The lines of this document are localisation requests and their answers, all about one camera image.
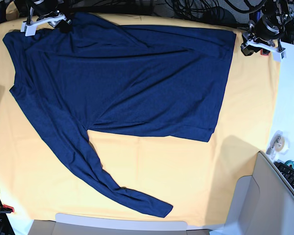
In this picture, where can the navy blue long-sleeve shirt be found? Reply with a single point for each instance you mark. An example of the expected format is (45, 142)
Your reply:
(139, 80)

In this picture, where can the red clamp top right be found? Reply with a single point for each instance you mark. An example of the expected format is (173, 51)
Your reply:
(264, 52)

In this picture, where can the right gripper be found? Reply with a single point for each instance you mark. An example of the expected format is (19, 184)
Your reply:
(53, 19)

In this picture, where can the yellow table cloth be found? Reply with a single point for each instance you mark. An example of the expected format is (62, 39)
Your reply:
(197, 178)

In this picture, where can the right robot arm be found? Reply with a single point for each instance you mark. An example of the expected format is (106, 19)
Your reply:
(45, 7)

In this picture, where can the black keyboard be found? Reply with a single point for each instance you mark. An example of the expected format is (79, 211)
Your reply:
(287, 172)

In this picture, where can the green tape roll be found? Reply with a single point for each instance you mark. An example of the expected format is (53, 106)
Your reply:
(290, 163)

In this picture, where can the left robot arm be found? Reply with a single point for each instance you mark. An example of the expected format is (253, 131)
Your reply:
(276, 11)

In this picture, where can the red clamp bottom left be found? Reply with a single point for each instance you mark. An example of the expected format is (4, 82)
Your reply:
(6, 209)

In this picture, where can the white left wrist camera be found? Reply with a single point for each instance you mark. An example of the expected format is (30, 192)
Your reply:
(279, 55)

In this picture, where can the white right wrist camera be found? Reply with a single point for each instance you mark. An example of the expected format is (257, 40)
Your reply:
(29, 29)

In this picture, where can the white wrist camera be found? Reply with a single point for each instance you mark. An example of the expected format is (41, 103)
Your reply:
(29, 29)
(279, 55)

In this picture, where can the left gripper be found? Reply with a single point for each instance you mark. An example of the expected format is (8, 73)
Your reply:
(263, 34)

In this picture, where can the clear tape dispenser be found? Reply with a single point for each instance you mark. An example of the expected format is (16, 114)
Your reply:
(279, 144)

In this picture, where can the red clamp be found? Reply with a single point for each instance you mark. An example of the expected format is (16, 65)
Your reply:
(264, 52)
(6, 209)

